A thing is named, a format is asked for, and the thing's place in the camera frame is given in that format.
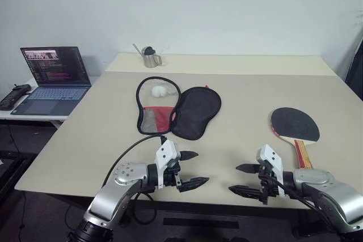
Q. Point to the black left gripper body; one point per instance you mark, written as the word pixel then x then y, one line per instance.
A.
pixel 170 178

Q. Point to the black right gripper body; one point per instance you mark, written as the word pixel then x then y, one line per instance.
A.
pixel 269 188

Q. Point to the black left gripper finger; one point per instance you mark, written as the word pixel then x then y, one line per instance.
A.
pixel 188 155
pixel 193 184

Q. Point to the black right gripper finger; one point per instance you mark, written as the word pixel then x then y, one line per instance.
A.
pixel 249 168
pixel 246 192

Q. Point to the black red paddle case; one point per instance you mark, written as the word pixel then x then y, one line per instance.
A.
pixel 195 111

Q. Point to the black rubber table tennis paddle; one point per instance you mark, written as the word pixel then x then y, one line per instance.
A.
pixel 295 124

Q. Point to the white fluffy pompom charm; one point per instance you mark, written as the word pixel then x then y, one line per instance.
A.
pixel 158 91

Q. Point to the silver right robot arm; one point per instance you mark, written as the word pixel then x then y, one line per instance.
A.
pixel 326 191

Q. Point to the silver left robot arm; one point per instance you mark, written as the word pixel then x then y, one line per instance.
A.
pixel 113 196

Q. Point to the steel watering can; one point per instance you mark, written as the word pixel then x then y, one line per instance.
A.
pixel 150 60

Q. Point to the white side table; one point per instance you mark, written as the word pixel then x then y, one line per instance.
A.
pixel 42 118

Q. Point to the open blue laptop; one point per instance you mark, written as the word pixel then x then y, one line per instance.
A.
pixel 54 94

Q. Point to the black office chair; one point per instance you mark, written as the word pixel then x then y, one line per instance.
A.
pixel 356 69

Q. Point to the black device beside laptop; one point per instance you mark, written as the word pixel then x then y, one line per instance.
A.
pixel 12 99

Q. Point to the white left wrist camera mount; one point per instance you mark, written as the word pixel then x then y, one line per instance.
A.
pixel 166 151

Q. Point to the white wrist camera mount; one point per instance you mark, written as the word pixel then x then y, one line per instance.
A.
pixel 270 155
pixel 166 151

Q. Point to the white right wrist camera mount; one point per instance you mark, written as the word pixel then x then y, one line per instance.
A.
pixel 270 155

